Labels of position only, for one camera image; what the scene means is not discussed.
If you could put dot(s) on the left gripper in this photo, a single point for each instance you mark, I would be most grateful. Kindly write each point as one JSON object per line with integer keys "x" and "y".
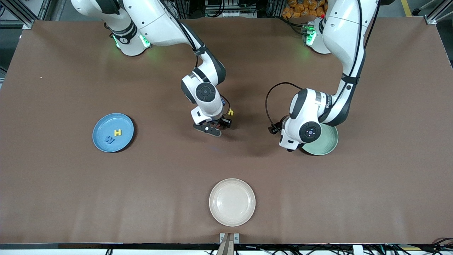
{"x": 278, "y": 125}

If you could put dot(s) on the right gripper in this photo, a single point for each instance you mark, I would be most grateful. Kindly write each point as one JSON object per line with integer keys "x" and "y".
{"x": 222, "y": 121}

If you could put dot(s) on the yellow uppercase letter H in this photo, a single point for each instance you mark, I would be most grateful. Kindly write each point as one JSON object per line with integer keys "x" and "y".
{"x": 118, "y": 132}

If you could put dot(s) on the blue uppercase letter M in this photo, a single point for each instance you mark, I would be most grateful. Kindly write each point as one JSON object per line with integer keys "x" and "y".
{"x": 109, "y": 139}

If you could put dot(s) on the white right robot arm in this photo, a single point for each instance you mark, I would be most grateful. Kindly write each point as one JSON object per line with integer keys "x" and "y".
{"x": 159, "y": 24}

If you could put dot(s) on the green plate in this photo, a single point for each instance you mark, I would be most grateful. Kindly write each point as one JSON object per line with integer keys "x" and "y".
{"x": 327, "y": 141}

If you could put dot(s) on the beige plate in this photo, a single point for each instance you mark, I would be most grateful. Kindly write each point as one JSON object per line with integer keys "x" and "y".
{"x": 231, "y": 202}

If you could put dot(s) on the blue plate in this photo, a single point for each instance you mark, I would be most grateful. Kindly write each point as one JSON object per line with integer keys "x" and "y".
{"x": 122, "y": 122}

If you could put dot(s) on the background electronics rack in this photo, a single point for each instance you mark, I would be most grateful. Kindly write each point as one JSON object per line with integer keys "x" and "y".
{"x": 223, "y": 7}

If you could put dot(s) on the pile of orange objects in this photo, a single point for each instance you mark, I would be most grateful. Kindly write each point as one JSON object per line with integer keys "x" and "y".
{"x": 300, "y": 7}

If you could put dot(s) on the metal bracket at table edge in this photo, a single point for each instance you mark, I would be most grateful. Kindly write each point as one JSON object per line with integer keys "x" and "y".
{"x": 229, "y": 244}

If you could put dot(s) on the aluminium frame profile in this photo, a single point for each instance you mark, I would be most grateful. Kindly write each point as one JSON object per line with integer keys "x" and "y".
{"x": 431, "y": 20}
{"x": 28, "y": 24}

